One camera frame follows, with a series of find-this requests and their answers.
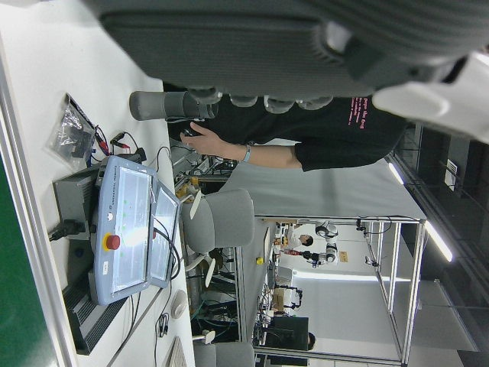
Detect small coiled black cable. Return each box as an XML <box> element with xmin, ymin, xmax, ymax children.
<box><xmin>155</xmin><ymin>312</ymin><xmax>171</xmax><ymax>338</ymax></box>

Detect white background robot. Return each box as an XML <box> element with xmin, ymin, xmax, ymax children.
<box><xmin>313</xmin><ymin>224</ymin><xmax>340</xmax><ymax>265</ymax></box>

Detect large teach pendant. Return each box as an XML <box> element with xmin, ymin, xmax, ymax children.
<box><xmin>91</xmin><ymin>155</ymin><xmax>158</xmax><ymax>307</ymax></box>

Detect person in white shirt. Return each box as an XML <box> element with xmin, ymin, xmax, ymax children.
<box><xmin>287</xmin><ymin>232</ymin><xmax>315</xmax><ymax>250</ymax></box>

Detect grey finned controller box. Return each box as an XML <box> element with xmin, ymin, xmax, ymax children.
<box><xmin>52</xmin><ymin>167</ymin><xmax>131</xmax><ymax>357</ymax></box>

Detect black teach pendant cable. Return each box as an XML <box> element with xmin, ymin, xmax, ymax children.
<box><xmin>151</xmin><ymin>216</ymin><xmax>183</xmax><ymax>284</ymax></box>

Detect white computer mouse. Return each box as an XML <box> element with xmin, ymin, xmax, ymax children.
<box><xmin>170</xmin><ymin>289</ymin><xmax>189</xmax><ymax>320</ymax></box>

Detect aluminium frame cage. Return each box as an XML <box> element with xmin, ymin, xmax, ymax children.
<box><xmin>235</xmin><ymin>215</ymin><xmax>428</xmax><ymax>365</ymax></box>

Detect black power cable plug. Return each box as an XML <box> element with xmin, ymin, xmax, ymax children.
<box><xmin>47</xmin><ymin>219</ymin><xmax>88</xmax><ymax>242</ymax></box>

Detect red and black clip leads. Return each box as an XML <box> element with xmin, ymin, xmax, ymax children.
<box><xmin>109</xmin><ymin>131</ymin><xmax>143</xmax><ymax>154</ymax></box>

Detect person's bare hand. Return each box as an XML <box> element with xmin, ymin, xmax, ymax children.
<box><xmin>179</xmin><ymin>121</ymin><xmax>227</xmax><ymax>157</ymax></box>

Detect black background monitor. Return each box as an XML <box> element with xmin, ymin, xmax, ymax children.
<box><xmin>266</xmin><ymin>316</ymin><xmax>310</xmax><ymax>351</ymax></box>

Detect white keyboard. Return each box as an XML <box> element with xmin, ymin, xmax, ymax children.
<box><xmin>167</xmin><ymin>335</ymin><xmax>187</xmax><ymax>367</ymax></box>

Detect clear bag with black parts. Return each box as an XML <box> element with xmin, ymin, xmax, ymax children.
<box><xmin>44</xmin><ymin>102</ymin><xmax>96</xmax><ymax>171</ymax></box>

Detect red alligator clip lead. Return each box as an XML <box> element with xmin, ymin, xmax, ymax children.
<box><xmin>92</xmin><ymin>125</ymin><xmax>111</xmax><ymax>161</ymax></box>

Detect green conveyor belt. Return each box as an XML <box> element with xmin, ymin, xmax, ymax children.
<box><xmin>0</xmin><ymin>36</ymin><xmax>79</xmax><ymax>367</ymax></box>

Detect ceiling light strip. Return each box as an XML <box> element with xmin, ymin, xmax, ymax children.
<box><xmin>385</xmin><ymin>157</ymin><xmax>406</xmax><ymax>185</ymax></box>
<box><xmin>423</xmin><ymin>220</ymin><xmax>455</xmax><ymax>264</ymax></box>

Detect grey office chair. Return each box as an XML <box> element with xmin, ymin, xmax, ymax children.
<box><xmin>192</xmin><ymin>330</ymin><xmax>256</xmax><ymax>367</ymax></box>
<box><xmin>180</xmin><ymin>187</ymin><xmax>256</xmax><ymax>291</ymax></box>

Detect person's bare forearm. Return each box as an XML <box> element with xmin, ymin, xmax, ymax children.
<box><xmin>213</xmin><ymin>139</ymin><xmax>305</xmax><ymax>170</ymax></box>

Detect person in black t-shirt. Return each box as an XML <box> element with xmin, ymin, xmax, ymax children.
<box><xmin>162</xmin><ymin>82</ymin><xmax>409</xmax><ymax>174</ymax></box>

